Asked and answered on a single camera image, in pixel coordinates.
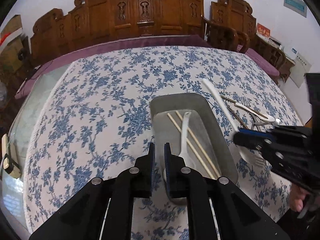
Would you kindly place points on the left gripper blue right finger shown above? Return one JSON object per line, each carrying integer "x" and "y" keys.
{"x": 168, "y": 164}

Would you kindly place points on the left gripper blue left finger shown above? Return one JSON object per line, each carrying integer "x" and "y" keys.
{"x": 150, "y": 166}

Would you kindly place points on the white ceramic soup spoon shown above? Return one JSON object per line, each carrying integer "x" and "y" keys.
{"x": 184, "y": 154}

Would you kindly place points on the light bamboo chopstick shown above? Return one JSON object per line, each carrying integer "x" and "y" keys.
{"x": 193, "y": 150}
{"x": 216, "y": 171}

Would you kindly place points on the white plastic fork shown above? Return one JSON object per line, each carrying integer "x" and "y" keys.
{"x": 245, "y": 153}

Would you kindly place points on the person right hand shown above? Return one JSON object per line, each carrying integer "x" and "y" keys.
{"x": 296, "y": 197}

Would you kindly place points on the metal spoon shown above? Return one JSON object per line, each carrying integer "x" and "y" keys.
{"x": 276, "y": 122}

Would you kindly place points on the white plastic spoon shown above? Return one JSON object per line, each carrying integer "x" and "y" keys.
{"x": 270, "y": 118}

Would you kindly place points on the metal rectangular tray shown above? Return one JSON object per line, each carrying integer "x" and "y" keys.
{"x": 203, "y": 124}

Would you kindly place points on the blue floral tablecloth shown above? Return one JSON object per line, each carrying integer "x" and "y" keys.
{"x": 97, "y": 121}

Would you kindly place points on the dark brown wooden chopstick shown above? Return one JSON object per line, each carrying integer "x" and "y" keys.
{"x": 240, "y": 105}

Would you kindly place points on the white electrical panel box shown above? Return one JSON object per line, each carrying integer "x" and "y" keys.
{"x": 299, "y": 70}

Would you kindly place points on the purple armchair cushion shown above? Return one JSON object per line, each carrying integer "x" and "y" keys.
{"x": 268, "y": 68}

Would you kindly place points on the purple sofa cushion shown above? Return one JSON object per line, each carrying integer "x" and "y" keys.
{"x": 140, "y": 42}

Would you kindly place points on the red sign card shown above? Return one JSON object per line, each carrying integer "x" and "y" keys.
{"x": 263, "y": 31}

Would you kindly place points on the carved wooden armchair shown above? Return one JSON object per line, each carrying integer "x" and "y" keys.
{"x": 237, "y": 14}

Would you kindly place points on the carved wooden sofa bench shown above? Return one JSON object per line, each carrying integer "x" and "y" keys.
{"x": 94, "y": 22}

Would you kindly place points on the cardboard box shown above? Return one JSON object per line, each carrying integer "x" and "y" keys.
{"x": 14, "y": 24}

